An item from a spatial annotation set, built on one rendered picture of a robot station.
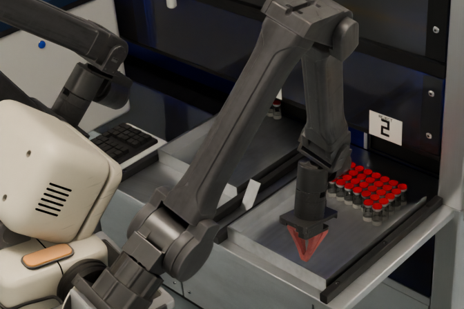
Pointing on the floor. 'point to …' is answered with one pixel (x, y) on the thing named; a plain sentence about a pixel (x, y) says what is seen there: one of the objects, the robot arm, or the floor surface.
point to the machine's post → (452, 163)
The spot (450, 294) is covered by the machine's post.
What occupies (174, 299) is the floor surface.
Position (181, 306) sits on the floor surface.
